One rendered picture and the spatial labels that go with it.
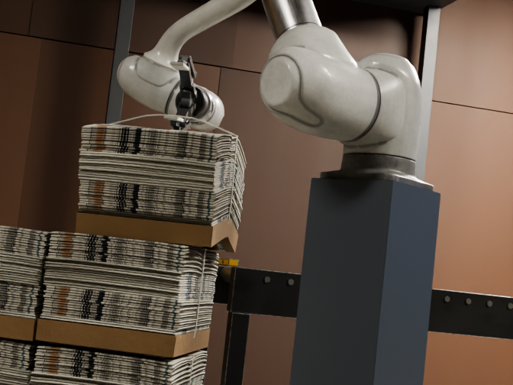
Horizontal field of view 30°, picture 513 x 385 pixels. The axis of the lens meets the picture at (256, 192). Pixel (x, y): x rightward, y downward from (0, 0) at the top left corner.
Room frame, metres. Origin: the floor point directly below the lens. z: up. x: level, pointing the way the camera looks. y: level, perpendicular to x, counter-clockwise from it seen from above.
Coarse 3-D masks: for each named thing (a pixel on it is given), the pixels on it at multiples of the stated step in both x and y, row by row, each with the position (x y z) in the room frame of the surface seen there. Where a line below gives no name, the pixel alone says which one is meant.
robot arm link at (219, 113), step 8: (176, 88) 2.37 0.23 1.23; (216, 96) 2.38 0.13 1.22; (168, 104) 2.38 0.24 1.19; (216, 104) 2.36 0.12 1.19; (168, 112) 2.40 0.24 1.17; (176, 112) 2.38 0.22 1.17; (216, 112) 2.36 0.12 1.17; (216, 120) 2.38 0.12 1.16; (200, 128) 2.39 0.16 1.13; (208, 128) 2.40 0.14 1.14
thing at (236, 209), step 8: (240, 144) 2.18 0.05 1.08; (240, 152) 2.20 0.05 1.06; (240, 160) 2.22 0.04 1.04; (240, 168) 2.23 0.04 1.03; (240, 176) 2.22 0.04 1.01; (240, 184) 2.23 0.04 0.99; (240, 192) 2.25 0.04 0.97; (232, 200) 2.13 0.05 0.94; (240, 200) 2.25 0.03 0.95; (232, 208) 2.13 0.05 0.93; (240, 208) 2.24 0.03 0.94; (232, 216) 2.15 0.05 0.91; (224, 240) 2.14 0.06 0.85; (208, 248) 2.22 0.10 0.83; (216, 248) 2.21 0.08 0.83; (224, 248) 2.21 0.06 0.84; (232, 248) 2.21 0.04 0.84
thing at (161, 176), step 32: (96, 128) 1.93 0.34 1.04; (128, 128) 1.92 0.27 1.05; (96, 160) 1.93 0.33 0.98; (128, 160) 1.93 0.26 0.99; (160, 160) 1.91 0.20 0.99; (192, 160) 1.90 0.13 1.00; (224, 160) 2.01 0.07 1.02; (96, 192) 1.94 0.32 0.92; (128, 192) 1.94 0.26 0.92; (160, 192) 1.92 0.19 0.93; (192, 192) 1.91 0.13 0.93; (224, 192) 2.01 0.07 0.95
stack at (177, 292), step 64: (0, 256) 1.95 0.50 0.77; (64, 256) 1.94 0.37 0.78; (128, 256) 1.92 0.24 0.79; (192, 256) 2.02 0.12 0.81; (64, 320) 1.94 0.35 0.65; (128, 320) 1.92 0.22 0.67; (192, 320) 2.04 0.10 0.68; (0, 384) 1.96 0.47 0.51; (64, 384) 1.93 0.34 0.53; (128, 384) 1.92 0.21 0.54; (192, 384) 2.16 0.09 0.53
